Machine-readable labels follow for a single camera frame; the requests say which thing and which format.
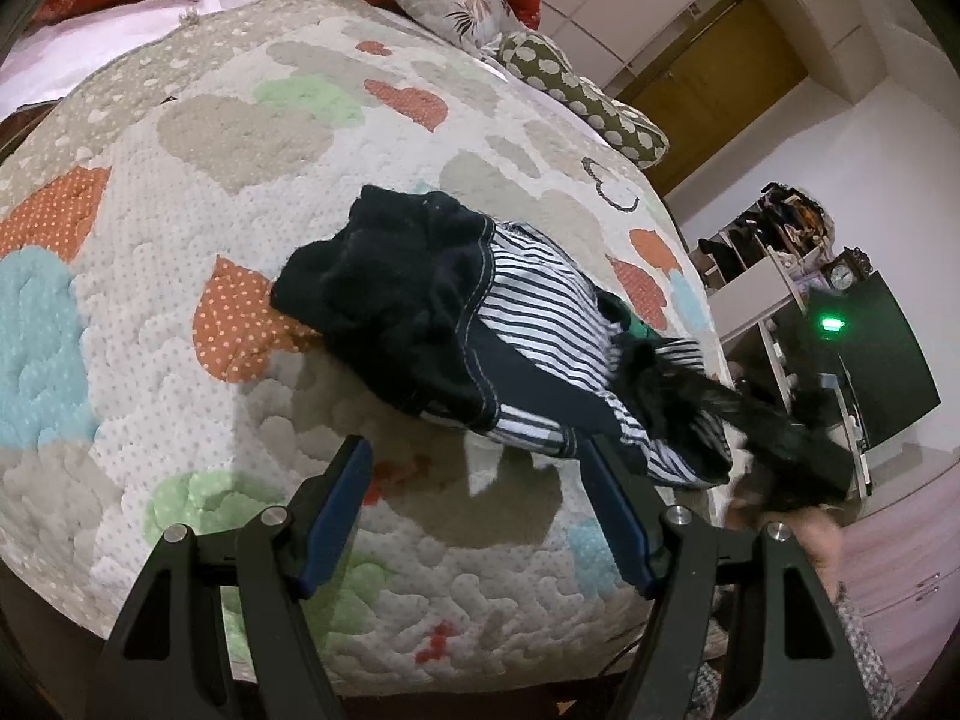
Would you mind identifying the black pants with frog print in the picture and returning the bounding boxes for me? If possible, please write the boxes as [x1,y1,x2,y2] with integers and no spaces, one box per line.
[270,185,732,489]

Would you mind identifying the person's right hand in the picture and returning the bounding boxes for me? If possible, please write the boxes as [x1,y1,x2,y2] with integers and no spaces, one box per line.
[722,358,847,602]

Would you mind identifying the black television screen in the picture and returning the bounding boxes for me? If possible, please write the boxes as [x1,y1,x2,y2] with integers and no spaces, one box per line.
[778,271,940,449]

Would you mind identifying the white shelf unit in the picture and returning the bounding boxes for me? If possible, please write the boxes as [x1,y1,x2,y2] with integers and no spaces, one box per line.
[690,182,872,502]

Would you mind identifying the small desk clock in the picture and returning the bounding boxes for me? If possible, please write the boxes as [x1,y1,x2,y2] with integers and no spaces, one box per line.
[820,247,874,293]

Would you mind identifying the heart pattern quilted bedspread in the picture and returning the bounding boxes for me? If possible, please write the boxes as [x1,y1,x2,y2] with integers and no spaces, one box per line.
[2,0,726,695]

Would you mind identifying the olive cloud pattern bolster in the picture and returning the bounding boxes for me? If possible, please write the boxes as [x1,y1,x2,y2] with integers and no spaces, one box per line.
[493,29,670,169]

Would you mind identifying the wooden door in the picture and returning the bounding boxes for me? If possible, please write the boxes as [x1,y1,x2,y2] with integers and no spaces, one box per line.
[619,0,809,195]

